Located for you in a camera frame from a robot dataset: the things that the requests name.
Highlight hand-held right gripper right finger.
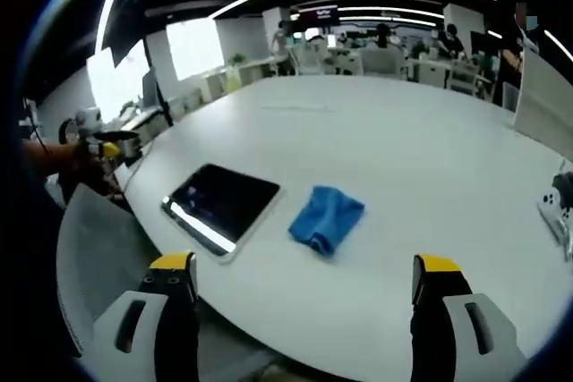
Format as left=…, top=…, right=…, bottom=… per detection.
left=409, top=252, right=529, bottom=382

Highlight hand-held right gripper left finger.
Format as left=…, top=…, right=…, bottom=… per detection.
left=91, top=251, right=201, bottom=382

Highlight blue cleaning cloth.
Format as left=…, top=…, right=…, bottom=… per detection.
left=287, top=183, right=366, bottom=257

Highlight grey office chair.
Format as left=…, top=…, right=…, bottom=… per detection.
left=56, top=183, right=180, bottom=356

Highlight white game controller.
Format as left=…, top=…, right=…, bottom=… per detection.
left=536, top=174, right=573, bottom=262

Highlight white mesh office chair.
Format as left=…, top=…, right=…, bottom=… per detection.
left=357, top=47, right=409, bottom=80
left=291, top=38, right=337, bottom=77

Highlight grey divider panel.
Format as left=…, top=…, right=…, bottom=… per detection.
left=512, top=48, right=573, bottom=162

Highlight wall screen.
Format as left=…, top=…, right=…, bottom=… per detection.
left=297, top=6, right=341, bottom=28

